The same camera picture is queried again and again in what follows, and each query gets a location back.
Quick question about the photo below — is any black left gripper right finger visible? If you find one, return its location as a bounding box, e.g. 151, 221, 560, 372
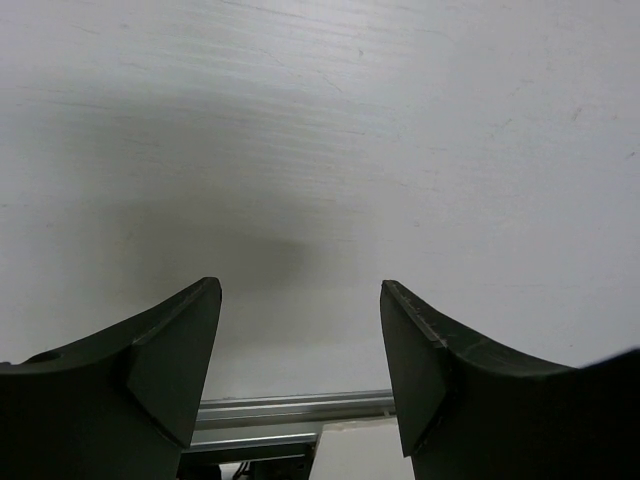
380, 280, 639, 479

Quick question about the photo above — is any aluminium table frame rail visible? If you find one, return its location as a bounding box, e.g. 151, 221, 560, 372
178, 390, 395, 479

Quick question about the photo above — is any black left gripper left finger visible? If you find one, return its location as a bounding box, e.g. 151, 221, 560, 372
1, 277, 222, 479

